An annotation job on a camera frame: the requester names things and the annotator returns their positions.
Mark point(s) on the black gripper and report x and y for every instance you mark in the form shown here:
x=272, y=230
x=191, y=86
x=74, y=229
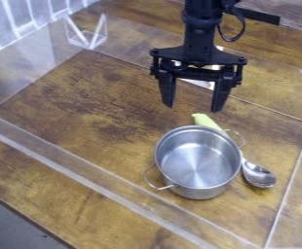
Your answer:
x=196, y=60

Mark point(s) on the small steel pot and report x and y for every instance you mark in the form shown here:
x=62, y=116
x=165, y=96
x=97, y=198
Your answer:
x=196, y=160

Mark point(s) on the green handled metal spoon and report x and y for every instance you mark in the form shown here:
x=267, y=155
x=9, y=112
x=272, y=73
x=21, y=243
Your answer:
x=256, y=175

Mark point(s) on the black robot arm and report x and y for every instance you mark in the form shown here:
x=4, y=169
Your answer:
x=211, y=9

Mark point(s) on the black bar in background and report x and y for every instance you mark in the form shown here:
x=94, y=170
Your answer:
x=259, y=16

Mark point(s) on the clear acrylic enclosure wall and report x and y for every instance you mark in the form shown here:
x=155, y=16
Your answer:
x=81, y=118

